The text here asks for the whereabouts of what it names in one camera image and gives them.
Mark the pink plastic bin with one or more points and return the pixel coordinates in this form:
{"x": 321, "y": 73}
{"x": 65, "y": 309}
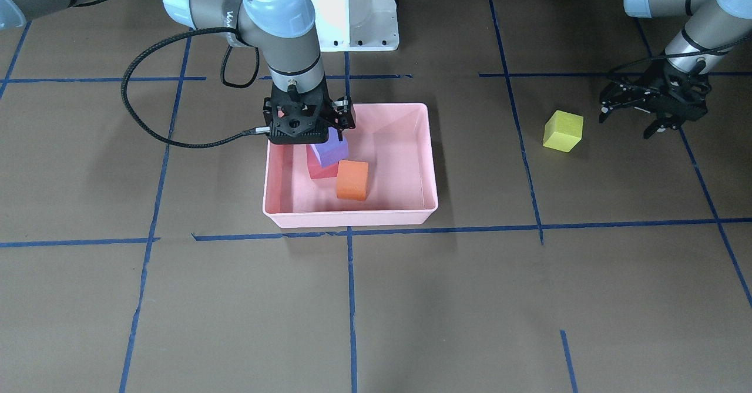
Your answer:
{"x": 388, "y": 177}

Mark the red foam block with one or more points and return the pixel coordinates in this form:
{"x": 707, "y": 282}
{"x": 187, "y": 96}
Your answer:
{"x": 316, "y": 170}

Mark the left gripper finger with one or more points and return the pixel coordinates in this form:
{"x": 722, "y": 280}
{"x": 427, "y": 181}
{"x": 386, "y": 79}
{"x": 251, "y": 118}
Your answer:
{"x": 622, "y": 94}
{"x": 663, "y": 121}

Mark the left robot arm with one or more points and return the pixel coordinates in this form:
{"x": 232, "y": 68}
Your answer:
{"x": 713, "y": 28}

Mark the white camera post base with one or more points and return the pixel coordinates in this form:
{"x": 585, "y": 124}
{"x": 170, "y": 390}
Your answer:
{"x": 357, "y": 25}

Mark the purple foam block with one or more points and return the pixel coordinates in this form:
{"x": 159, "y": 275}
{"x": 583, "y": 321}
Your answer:
{"x": 330, "y": 152}

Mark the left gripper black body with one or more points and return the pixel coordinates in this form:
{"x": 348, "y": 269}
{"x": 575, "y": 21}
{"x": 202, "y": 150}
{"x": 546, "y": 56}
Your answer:
{"x": 662, "y": 89}

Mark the orange foam block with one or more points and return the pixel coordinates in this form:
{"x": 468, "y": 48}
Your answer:
{"x": 352, "y": 180}

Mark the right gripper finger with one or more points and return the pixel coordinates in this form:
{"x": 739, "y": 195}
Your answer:
{"x": 342, "y": 116}

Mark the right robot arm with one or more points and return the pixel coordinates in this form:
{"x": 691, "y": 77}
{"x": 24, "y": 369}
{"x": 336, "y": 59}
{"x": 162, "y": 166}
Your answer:
{"x": 283, "y": 32}

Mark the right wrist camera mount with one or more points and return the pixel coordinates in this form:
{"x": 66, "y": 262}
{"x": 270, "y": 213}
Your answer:
{"x": 294, "y": 123}

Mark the yellow foam block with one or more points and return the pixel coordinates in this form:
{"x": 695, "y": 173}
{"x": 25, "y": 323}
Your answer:
{"x": 563, "y": 131}

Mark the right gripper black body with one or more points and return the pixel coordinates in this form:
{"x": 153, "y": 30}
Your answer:
{"x": 344, "y": 116}

